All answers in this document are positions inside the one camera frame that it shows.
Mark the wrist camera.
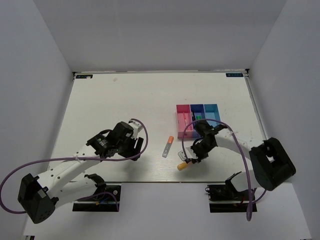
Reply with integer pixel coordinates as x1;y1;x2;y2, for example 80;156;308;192
128;119;143;139
177;147;196;163

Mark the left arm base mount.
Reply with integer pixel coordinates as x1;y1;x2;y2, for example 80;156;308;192
72;184;122;213

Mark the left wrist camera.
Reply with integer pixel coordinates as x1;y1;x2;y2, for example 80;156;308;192
128;119;143;139

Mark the orange cap lead case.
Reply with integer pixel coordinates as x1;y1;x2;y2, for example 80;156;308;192
162;136;174;158

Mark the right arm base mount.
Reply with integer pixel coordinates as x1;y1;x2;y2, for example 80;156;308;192
204;171;249;213

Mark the pink bin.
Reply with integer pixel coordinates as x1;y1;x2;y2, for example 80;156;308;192
176;104;193;139

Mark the corner label sticker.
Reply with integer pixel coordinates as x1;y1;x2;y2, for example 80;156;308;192
225;72;244;78
75;74;93;79

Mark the yellow cap lead case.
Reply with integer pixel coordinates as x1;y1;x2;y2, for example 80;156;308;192
177;162;188;171

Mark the yellow pen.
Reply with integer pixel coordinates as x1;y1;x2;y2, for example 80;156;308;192
183;118;193;138

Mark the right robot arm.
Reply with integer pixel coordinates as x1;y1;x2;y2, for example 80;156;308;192
184;119;297;200

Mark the pink pen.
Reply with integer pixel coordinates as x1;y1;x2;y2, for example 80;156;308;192
182;112;188;126

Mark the left corner label sticker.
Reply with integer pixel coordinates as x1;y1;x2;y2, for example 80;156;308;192
75;74;93;79

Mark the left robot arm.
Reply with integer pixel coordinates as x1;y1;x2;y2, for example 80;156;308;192
17;118;144;224

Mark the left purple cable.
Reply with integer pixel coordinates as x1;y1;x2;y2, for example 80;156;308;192
0;118;150;215

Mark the right corner label sticker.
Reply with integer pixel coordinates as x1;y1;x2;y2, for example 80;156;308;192
225;72;244;78

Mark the purple-blue bin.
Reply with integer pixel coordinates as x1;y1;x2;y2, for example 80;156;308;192
190;104;206;139

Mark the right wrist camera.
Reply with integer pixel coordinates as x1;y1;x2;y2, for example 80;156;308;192
177;147;196;163

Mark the light blue bin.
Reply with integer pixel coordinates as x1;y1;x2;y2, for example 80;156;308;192
204;104;221;122

